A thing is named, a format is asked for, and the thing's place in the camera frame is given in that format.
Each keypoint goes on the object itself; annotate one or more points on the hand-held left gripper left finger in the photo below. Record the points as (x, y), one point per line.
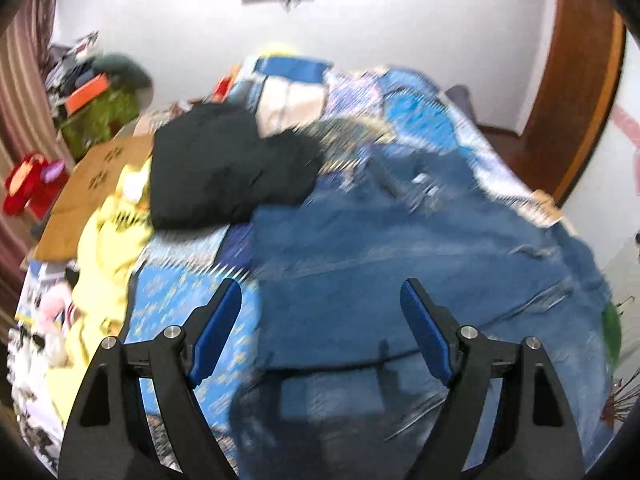
(217, 331)

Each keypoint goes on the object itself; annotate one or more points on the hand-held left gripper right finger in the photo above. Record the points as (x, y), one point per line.
(427, 331)

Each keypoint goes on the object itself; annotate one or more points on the blue denim jeans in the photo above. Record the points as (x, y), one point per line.
(350, 270)

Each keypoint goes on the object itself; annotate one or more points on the blue patchwork blanket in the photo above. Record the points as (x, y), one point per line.
(170, 290)

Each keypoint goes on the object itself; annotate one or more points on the yellow printed cloth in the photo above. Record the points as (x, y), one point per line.
(107, 255)

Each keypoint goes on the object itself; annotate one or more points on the black garment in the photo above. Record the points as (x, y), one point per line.
(220, 170)

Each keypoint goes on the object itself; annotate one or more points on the green object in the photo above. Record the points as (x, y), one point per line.
(611, 335)

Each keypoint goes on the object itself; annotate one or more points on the printed magazines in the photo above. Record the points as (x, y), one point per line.
(30, 385)

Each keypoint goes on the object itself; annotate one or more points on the striped cushion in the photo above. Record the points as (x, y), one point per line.
(160, 120)

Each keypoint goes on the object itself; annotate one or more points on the red plush toy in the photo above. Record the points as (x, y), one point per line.
(30, 185)

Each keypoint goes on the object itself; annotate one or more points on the green cloth covered table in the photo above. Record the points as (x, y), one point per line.
(95, 120)

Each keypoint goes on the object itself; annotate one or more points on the orange box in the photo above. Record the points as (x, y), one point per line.
(87, 92)

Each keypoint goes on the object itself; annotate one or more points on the grey garment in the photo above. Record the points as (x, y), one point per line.
(122, 67)

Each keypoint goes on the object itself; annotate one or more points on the pink cloth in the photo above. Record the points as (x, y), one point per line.
(627, 120)

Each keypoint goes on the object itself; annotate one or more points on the pile of papers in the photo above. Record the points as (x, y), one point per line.
(65, 60)

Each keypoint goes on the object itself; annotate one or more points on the striped brown curtain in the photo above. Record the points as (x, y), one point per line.
(25, 85)

